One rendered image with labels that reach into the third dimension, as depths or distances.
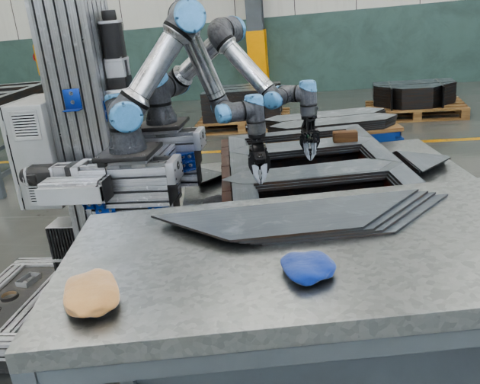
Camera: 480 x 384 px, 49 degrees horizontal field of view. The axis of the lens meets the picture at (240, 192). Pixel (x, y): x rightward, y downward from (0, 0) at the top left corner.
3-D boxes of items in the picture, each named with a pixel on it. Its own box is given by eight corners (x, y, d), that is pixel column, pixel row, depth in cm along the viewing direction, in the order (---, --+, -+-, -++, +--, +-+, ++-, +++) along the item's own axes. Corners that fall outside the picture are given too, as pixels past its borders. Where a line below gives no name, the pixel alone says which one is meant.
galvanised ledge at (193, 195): (224, 166, 311) (223, 161, 310) (226, 270, 188) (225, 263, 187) (190, 169, 311) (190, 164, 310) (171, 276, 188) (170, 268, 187)
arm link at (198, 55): (158, 8, 202) (210, 120, 221) (162, 7, 192) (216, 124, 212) (184, -5, 203) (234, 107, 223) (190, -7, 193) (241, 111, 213)
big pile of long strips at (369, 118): (383, 114, 341) (383, 105, 339) (403, 127, 304) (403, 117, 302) (261, 126, 341) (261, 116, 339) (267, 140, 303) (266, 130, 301)
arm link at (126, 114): (128, 133, 202) (205, 11, 197) (132, 142, 188) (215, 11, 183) (100, 116, 197) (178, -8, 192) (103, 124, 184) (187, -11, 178)
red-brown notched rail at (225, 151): (228, 148, 303) (228, 139, 301) (238, 293, 151) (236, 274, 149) (222, 149, 303) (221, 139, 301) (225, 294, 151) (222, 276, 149)
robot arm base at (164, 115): (142, 126, 250) (139, 106, 247) (152, 120, 264) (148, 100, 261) (173, 124, 248) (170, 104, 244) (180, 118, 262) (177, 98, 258)
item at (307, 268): (274, 264, 105) (273, 251, 104) (321, 255, 107) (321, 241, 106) (293, 293, 94) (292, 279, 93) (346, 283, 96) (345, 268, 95)
